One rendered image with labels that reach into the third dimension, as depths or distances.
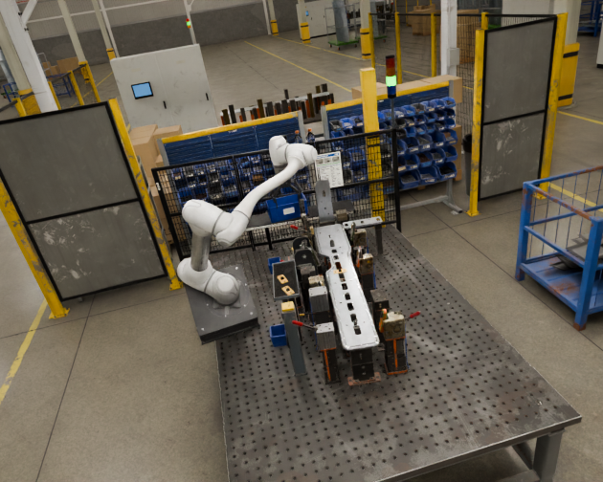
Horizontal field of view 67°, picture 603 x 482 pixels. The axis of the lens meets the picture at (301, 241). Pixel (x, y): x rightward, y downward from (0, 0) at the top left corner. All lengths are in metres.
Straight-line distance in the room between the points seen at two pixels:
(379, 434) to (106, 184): 3.39
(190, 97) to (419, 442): 7.96
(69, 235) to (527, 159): 4.99
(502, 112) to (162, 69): 6.06
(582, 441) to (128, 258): 4.09
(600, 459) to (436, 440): 1.25
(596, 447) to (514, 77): 3.60
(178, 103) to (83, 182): 4.88
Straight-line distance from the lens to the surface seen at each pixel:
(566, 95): 10.01
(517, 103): 5.62
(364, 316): 2.52
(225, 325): 3.01
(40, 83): 6.67
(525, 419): 2.49
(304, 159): 2.51
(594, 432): 3.47
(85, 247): 5.01
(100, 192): 4.75
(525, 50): 5.54
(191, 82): 9.28
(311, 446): 2.36
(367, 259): 2.93
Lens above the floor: 2.56
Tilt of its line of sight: 28 degrees down
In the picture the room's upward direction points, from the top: 9 degrees counter-clockwise
